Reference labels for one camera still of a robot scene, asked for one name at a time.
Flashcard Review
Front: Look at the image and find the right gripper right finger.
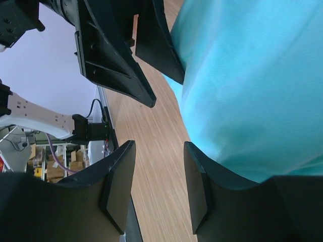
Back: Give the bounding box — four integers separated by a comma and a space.
184, 142, 322, 241

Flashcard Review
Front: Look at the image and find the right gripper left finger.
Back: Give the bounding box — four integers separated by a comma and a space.
1, 141, 136, 241

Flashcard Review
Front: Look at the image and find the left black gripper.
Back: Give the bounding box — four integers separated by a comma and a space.
40, 1, 156, 108

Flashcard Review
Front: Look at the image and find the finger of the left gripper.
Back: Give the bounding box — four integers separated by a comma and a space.
135, 1, 185, 84

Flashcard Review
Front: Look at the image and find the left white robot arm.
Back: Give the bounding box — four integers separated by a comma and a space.
1, 1, 185, 145

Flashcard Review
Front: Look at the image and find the teal green t shirt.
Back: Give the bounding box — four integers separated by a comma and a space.
167, 1, 322, 182

